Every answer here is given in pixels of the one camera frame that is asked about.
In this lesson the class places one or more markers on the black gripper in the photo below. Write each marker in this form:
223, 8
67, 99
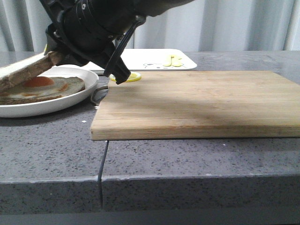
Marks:
88, 28

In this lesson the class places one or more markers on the white round plate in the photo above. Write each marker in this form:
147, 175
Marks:
39, 108

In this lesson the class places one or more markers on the white bread slice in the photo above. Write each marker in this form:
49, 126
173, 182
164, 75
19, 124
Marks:
21, 71

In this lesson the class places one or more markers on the bottom bread slice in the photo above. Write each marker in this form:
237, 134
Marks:
75, 85

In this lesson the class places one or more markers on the white bear tray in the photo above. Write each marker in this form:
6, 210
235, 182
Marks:
155, 59

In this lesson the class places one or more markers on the lemon slice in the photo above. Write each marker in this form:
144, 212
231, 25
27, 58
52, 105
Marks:
134, 76

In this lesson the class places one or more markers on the fried egg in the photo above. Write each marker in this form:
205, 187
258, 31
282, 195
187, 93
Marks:
36, 87

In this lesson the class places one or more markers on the yellow plastic fork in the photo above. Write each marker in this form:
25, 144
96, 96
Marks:
168, 60

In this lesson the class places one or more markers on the yellow plastic knife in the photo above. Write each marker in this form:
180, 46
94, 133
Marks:
176, 61

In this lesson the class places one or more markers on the grey curtain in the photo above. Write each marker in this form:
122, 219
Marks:
202, 25

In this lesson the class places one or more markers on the wooden cutting board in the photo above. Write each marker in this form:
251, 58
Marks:
195, 104

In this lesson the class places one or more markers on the metal board handle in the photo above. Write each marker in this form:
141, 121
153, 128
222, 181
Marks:
98, 95

